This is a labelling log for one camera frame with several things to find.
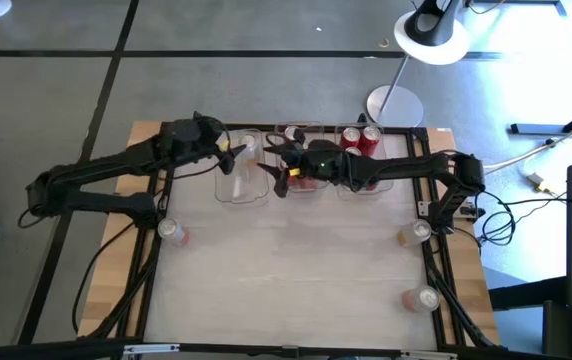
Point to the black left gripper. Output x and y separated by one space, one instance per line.
191 140

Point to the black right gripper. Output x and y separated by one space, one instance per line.
326 165

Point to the clear plastic bin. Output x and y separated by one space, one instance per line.
243 190
388 142
318 134

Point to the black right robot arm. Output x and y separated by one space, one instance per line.
416 170

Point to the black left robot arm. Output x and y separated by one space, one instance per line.
91 172

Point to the grey round floor stand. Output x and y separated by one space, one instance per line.
396 107

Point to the white round base black stand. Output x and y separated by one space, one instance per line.
448 50

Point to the white power adapter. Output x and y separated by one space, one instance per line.
536 180

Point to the black desk foot bar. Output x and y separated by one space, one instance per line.
541 129

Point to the black aluminium table frame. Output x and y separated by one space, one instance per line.
151 272

